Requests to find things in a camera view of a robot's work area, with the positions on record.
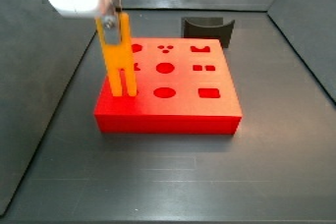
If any black curved holder block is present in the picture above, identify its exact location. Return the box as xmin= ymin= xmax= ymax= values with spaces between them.
xmin=182 ymin=17 xmax=235 ymax=48

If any red shape-sorter block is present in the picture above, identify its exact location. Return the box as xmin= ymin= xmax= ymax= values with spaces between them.
xmin=95 ymin=38 xmax=242 ymax=135

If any orange two-pronged peg object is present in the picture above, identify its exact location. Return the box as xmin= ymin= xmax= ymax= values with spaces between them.
xmin=97 ymin=12 xmax=137 ymax=96

